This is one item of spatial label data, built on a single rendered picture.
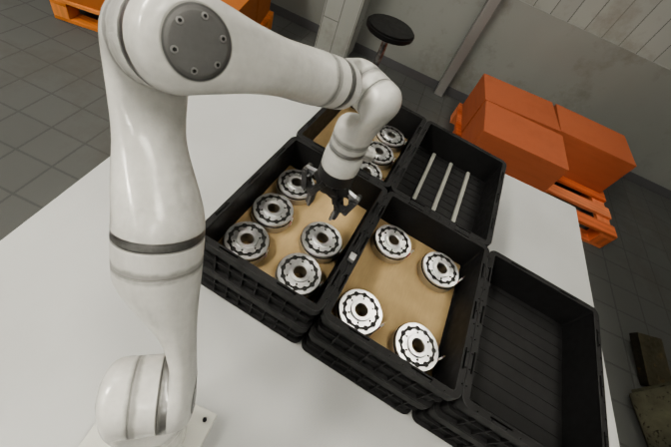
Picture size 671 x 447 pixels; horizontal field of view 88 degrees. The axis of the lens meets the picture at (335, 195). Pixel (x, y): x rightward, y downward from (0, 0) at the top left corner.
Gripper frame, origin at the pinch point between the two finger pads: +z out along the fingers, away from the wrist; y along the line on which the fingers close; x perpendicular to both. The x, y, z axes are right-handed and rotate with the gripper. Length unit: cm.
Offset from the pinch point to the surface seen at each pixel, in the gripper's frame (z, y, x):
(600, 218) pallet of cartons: 85, 147, 199
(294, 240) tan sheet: 13.3, -2.4, -3.4
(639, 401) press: 89, 169, 77
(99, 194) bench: 26, -54, -18
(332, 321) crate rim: 3.2, 15.1, -19.3
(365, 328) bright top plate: 10.4, 22.5, -13.0
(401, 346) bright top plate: 10.2, 30.9, -11.7
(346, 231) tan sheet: 13.4, 7.0, 8.0
